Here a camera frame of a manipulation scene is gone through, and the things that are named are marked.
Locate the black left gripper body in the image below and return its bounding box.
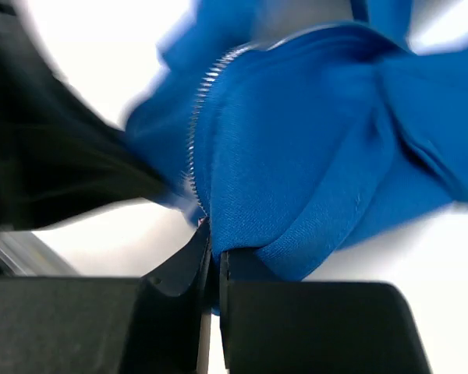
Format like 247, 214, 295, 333
0, 1, 167, 231

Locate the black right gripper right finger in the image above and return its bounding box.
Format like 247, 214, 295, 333
219, 249, 431, 374

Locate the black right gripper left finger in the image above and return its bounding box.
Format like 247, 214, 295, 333
0, 221, 211, 373

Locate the blue zip-up jacket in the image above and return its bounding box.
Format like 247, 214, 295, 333
122, 0, 468, 316

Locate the aluminium table front rail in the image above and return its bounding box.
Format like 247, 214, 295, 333
0, 231, 80, 277

